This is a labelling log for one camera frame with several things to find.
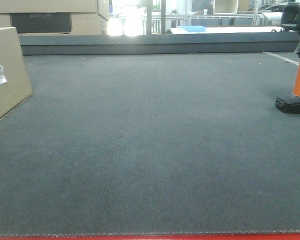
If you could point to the brown cardboard package box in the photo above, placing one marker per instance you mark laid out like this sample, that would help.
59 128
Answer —
18 87

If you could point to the white table top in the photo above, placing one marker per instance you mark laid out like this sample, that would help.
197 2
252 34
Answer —
233 29

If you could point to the blue plastic tray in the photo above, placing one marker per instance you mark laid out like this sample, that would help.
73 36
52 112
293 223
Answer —
192 28

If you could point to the white plastic bin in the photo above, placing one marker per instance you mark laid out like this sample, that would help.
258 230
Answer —
225 6

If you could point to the dark grey conveyor side rail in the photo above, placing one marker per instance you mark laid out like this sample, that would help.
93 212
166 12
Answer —
205 43

